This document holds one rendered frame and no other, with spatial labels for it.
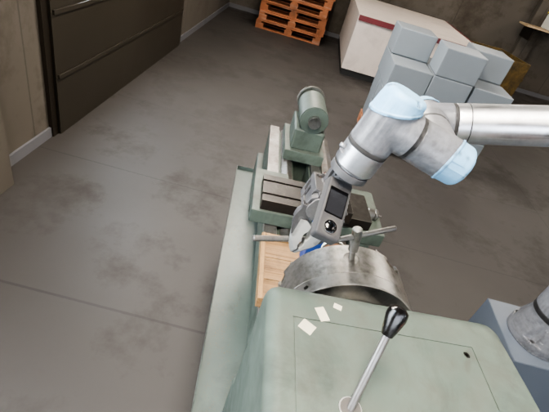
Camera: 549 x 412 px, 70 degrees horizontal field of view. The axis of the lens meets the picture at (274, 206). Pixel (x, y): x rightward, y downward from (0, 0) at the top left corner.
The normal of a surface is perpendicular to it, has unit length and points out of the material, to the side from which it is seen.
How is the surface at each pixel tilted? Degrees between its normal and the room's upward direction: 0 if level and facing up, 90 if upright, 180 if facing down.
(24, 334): 0
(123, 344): 0
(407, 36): 90
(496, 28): 90
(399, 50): 90
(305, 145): 90
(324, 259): 32
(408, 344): 0
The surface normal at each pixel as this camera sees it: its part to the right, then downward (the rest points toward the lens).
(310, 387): 0.24, -0.78
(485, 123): -0.16, 0.16
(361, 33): -0.12, 0.57
